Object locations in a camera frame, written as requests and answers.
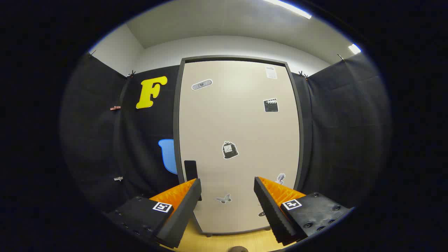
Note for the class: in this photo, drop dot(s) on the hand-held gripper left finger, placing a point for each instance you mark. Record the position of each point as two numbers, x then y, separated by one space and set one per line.
182 213

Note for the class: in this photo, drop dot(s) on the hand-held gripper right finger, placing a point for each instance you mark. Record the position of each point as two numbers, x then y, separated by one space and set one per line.
273 213

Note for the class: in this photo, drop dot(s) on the grey shoe cabinet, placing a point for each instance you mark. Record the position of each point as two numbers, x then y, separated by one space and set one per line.
177 122

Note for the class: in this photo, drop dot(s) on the beige shoe cabinet door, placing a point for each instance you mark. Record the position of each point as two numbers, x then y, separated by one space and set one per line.
238 122

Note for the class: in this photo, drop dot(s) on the black backdrop cloth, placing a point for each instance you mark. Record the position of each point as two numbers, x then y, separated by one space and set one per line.
332 140

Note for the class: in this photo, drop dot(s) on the small ceiling light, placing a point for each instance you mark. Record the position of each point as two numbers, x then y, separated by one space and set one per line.
354 48

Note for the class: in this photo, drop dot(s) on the long ceiling light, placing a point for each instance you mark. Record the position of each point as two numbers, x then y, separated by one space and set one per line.
288 8

